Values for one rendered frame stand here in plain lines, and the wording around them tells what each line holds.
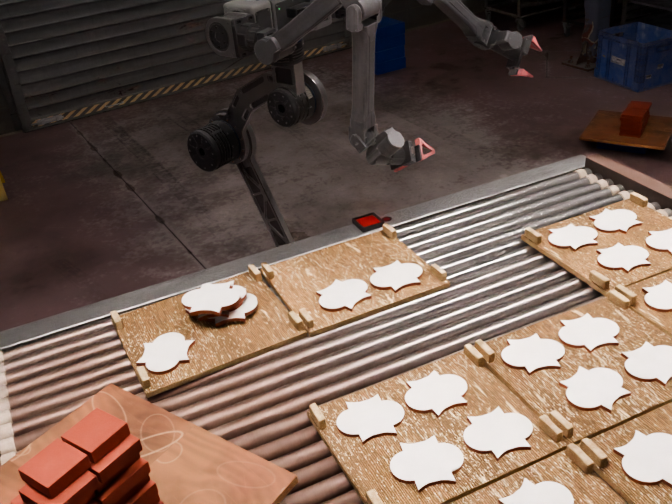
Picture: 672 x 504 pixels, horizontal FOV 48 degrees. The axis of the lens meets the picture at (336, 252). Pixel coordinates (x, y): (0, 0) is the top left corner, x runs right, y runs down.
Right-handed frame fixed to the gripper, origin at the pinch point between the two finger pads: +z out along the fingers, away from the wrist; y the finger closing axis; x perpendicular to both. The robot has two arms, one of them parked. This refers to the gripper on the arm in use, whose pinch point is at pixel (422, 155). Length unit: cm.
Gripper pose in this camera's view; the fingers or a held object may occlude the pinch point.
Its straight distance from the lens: 235.4
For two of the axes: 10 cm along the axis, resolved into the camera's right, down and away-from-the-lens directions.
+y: 5.4, -1.8, -8.2
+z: 8.3, -0.7, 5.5
